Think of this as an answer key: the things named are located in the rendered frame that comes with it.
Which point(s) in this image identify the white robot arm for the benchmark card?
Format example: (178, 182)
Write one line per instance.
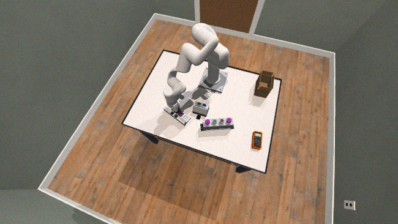
(217, 55)

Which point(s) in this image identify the small brown cardboard box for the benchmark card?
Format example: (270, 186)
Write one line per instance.
(264, 86)

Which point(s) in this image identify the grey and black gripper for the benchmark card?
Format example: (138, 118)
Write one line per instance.
(175, 107)

